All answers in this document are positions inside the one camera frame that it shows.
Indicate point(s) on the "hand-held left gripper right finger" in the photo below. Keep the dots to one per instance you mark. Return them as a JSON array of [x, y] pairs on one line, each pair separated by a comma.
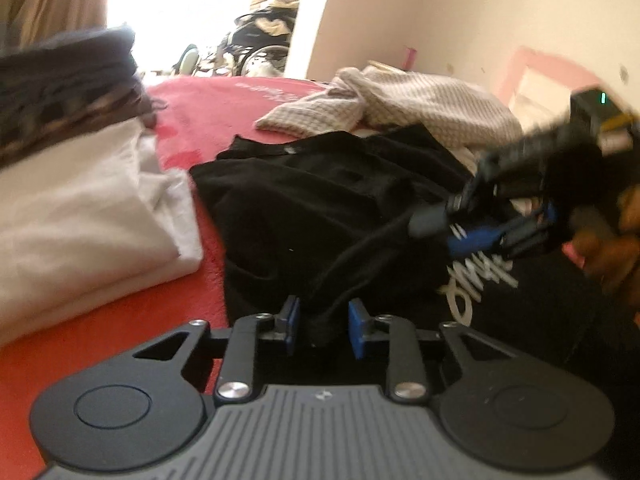
[[356, 330]]

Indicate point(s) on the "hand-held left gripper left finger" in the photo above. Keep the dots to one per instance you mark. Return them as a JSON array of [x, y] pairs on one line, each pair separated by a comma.
[[292, 327]]

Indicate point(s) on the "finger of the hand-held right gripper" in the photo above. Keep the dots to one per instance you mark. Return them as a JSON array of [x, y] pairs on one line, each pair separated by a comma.
[[480, 240], [430, 222]]

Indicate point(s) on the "black printed t-shirt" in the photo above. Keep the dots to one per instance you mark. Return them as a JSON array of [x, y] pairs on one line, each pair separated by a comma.
[[300, 210]]

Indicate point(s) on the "heap of beige dark clothes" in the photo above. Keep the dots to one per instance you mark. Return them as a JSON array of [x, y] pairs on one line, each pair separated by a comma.
[[280, 0]]

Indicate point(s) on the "stack of folded dark clothes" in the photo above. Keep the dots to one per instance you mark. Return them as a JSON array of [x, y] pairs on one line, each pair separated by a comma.
[[65, 80]]

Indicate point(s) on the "person's right hand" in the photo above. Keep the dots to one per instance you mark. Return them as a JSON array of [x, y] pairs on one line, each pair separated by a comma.
[[615, 260]]

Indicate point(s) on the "beige checked sweater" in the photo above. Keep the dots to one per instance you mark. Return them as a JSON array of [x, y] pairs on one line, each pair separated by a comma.
[[425, 105]]

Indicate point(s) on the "pink and cream headboard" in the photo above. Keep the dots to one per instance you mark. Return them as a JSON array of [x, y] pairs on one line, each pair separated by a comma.
[[530, 57]]

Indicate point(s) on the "cream nightstand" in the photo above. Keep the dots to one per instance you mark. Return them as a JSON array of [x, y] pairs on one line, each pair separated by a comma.
[[382, 65]]

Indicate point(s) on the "pink cup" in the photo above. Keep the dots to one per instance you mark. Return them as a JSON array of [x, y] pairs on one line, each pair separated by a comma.
[[410, 56]]

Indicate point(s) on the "folded white cloth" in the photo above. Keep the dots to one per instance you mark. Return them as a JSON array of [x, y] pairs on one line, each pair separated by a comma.
[[90, 220]]

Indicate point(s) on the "red floral blanket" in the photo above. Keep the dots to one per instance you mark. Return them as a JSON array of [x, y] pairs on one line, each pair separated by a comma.
[[190, 110]]

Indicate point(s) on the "black wheelchair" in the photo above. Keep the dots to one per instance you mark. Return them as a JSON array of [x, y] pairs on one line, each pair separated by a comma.
[[255, 35]]

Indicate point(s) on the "pale green chair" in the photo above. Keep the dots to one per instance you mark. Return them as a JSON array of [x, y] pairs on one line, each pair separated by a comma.
[[189, 57]]

